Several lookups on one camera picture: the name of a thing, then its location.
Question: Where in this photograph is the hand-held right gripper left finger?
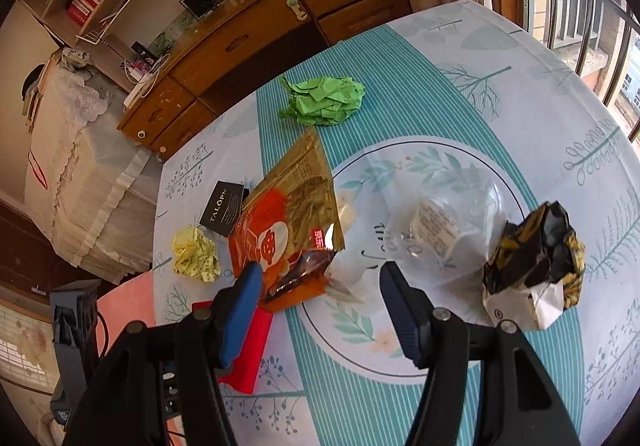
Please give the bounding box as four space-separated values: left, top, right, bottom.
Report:
62 262 264 446

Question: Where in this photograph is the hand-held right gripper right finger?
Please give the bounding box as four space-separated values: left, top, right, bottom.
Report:
379 260 583 446

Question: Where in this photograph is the red packet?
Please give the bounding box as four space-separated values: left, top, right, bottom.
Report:
191 299 275 394

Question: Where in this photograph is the yellow paper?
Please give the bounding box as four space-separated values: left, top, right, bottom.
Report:
171 226 222 283

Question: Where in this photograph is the black card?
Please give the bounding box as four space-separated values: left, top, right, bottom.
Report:
197 180 244 238

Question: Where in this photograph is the orange gold snack packet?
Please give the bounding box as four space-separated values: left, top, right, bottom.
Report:
227 126 347 314

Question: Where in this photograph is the black gold wrapper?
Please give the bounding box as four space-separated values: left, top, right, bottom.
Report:
482 200 587 332

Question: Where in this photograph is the green paper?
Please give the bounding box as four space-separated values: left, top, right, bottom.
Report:
277 75 367 127

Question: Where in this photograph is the dark wooden door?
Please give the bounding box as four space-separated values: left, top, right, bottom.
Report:
0 196 81 297

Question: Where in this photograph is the clear plastic bag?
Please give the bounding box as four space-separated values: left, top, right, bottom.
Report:
327 161 506 304

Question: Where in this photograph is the lace covered furniture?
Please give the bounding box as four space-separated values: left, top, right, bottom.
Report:
22 46 166 284

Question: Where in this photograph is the pile of books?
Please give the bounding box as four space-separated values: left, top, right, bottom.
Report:
20 64 56 132

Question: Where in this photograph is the white power strip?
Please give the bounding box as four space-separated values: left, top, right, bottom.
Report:
122 71 166 110

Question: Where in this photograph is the wooden dresser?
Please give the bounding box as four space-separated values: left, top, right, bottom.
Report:
117 0 413 154

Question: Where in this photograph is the metal window grille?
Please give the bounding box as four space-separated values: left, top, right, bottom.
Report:
515 0 640 142

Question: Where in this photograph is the black picture frame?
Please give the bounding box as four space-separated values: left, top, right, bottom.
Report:
179 0 217 20

